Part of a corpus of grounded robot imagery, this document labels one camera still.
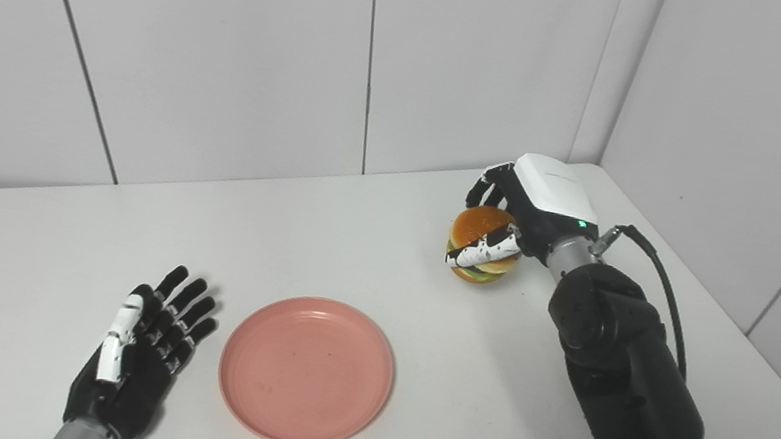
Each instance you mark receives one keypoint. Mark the pink round plate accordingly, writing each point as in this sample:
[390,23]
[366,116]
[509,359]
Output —
[306,371]

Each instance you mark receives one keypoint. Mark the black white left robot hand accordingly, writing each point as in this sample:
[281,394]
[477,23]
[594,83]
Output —
[134,382]

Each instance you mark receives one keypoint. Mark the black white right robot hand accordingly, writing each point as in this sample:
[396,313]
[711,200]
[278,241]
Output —
[552,197]

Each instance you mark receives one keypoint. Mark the toy hamburger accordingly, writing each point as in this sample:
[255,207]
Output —
[476,223]

